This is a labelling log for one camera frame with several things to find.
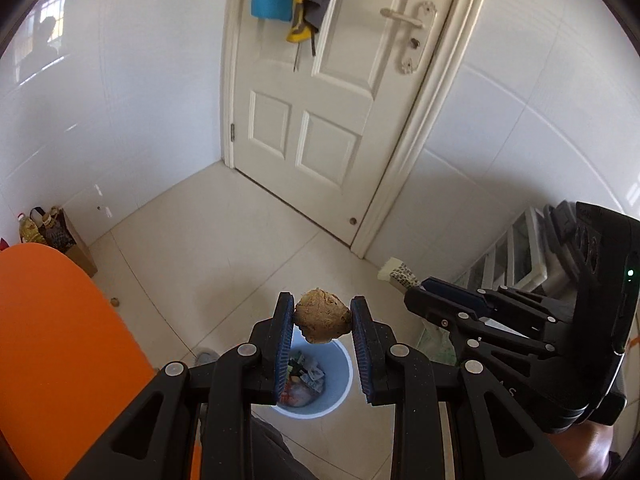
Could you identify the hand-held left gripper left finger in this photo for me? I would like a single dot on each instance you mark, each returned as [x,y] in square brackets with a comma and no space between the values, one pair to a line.
[285,350]

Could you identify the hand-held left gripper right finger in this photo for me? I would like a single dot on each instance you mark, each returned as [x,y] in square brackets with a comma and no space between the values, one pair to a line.
[361,355]

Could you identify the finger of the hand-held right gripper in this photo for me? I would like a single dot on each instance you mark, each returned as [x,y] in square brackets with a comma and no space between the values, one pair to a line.
[455,292]
[430,307]

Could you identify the light blue plastic bin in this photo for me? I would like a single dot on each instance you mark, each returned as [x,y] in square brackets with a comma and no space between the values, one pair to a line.
[336,375]

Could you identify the pile of discarded wrappers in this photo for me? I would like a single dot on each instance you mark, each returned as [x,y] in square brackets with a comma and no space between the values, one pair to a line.
[305,380]

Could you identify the brown lumpy ball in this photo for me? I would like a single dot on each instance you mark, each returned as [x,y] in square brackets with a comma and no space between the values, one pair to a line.
[322,316]

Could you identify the person's right forearm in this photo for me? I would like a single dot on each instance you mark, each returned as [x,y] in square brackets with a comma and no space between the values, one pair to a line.
[595,452]

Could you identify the green floor mat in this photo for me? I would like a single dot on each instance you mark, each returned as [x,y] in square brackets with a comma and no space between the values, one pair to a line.
[437,347]

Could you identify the white plastic rack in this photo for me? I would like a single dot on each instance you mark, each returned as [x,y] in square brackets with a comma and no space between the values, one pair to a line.
[505,260]

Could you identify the grey shoe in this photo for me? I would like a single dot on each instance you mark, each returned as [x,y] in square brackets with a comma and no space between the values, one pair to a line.
[207,358]

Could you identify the person's dark trouser leg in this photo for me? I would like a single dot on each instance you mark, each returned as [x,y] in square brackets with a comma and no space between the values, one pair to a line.
[280,450]

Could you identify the white panel door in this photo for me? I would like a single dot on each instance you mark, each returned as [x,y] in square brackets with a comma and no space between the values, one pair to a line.
[350,110]

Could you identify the brown cardboard box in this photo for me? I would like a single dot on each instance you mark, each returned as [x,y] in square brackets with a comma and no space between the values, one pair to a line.
[80,252]

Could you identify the small brown jar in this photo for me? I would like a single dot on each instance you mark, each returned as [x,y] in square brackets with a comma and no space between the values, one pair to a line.
[51,217]

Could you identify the yellow cooking oil bottle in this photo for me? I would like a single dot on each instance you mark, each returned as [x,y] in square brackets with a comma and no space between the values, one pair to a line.
[31,230]

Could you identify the red snack bag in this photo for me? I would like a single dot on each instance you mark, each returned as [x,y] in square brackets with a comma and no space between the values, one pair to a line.
[3,244]

